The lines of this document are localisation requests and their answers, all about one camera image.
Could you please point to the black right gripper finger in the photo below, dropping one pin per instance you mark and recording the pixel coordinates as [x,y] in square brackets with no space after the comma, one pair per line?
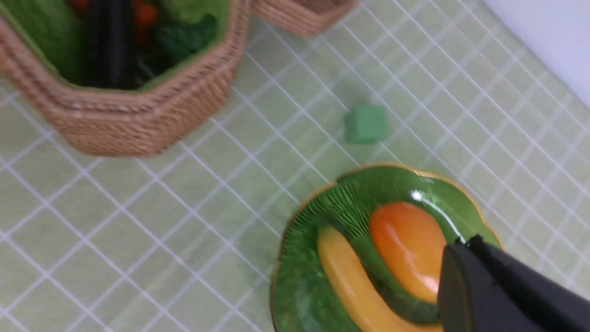
[484,289]

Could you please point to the orange carrot with green leaves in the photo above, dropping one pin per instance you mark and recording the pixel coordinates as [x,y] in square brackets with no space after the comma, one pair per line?
[176,29]

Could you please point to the yellow banana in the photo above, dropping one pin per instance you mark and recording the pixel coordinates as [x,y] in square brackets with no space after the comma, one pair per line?
[354,289]

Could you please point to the green checked tablecloth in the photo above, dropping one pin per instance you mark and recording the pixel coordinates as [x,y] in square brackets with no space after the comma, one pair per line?
[186,241]

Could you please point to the purple eggplant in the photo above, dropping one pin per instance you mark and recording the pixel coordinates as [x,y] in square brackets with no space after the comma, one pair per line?
[109,45]

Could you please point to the woven wicker basket lid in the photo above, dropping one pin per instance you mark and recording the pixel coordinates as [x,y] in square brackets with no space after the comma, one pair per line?
[305,18]

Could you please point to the orange yellow mango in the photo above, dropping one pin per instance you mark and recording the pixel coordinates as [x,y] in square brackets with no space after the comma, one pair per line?
[410,242]

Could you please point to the woven wicker basket green lining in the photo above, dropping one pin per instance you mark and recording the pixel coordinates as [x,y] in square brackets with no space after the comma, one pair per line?
[42,54]

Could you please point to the green foam cube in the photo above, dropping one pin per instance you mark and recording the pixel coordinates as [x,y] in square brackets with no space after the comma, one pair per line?
[366,124]

